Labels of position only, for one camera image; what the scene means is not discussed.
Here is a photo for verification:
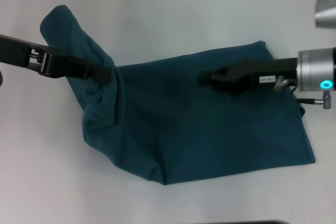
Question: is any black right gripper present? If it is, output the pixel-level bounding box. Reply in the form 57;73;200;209
199;58;299;96

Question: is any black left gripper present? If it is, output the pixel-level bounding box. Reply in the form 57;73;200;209
0;34;112;83

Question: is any teal FREE print T-shirt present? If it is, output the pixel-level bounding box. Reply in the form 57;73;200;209
39;4;316;186

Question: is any right wrist cable with plug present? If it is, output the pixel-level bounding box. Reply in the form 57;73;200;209
273;75;333;110

